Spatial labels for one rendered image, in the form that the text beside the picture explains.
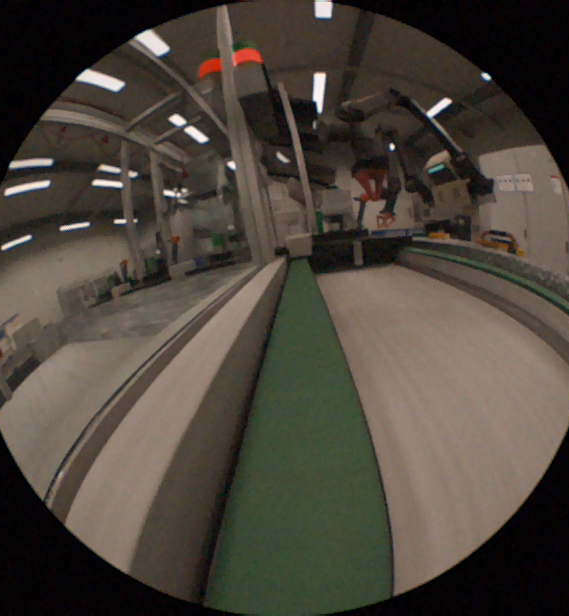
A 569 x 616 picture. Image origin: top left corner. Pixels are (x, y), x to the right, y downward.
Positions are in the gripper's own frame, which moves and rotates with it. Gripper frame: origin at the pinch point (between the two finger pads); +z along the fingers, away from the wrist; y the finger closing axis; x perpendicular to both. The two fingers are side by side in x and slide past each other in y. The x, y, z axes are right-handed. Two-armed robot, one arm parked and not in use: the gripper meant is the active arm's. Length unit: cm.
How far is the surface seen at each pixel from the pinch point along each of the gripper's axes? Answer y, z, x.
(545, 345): 39.8, 14.9, -3.0
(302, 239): 11.2, 7.9, -19.4
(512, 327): 36.2, 14.8, -4.3
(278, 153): -23.7, -26.0, -20.5
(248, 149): 19.8, -5.3, -24.1
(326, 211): 1.6, 2.5, -12.7
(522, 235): -84, 4, 291
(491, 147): -343, -325, 756
